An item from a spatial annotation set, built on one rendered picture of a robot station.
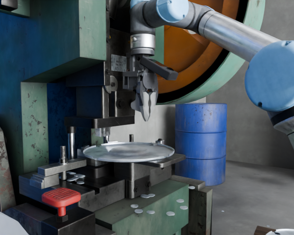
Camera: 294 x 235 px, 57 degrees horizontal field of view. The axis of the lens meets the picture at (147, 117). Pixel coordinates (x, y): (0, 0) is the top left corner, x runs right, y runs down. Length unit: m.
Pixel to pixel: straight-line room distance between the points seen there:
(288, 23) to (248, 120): 1.37
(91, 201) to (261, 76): 0.53
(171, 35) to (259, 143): 3.10
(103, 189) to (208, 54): 0.63
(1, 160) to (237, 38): 0.82
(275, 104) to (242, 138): 3.73
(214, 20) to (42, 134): 0.68
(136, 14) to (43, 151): 0.57
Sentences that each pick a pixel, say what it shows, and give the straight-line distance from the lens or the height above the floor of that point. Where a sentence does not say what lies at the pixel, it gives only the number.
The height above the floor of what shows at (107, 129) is 0.84.
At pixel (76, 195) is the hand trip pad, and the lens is 0.59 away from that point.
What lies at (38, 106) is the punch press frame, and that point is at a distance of 1.01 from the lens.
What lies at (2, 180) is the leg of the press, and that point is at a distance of 1.04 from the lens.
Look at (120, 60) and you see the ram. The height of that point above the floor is 1.08.
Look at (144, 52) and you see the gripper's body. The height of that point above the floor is 1.08.
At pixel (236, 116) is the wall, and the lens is 4.19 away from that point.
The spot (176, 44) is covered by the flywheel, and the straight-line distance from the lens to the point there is 1.21.
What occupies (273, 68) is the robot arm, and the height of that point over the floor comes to 1.00.
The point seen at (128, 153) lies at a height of 0.79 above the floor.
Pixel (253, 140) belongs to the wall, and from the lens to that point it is 4.15.
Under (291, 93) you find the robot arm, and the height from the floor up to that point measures 0.96.
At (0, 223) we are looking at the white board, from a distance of 1.02.
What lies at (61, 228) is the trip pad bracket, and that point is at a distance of 0.59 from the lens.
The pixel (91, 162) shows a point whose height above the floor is 0.75.
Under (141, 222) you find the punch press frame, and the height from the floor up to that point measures 0.61.
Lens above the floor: 0.96
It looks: 4 degrees down
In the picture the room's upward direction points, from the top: straight up
